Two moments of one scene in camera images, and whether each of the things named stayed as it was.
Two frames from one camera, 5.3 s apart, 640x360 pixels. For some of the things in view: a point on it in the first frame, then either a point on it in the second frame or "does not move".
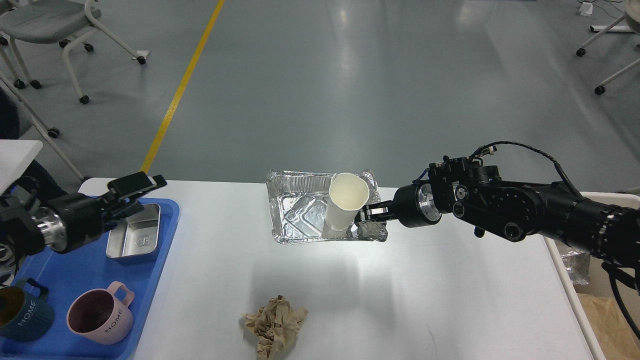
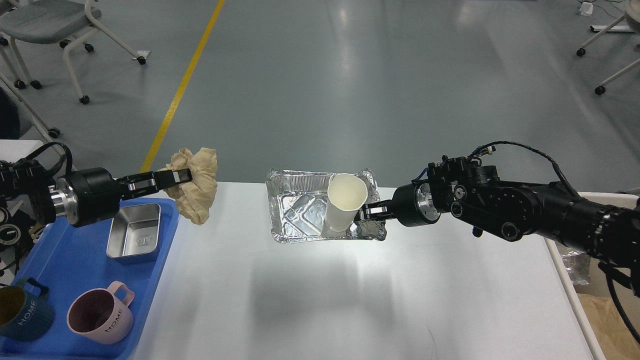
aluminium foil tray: [297, 202] does not move
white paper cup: [348, 193] does not move
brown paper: [276, 326] -> [194, 198]
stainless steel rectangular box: [138, 234] does not move
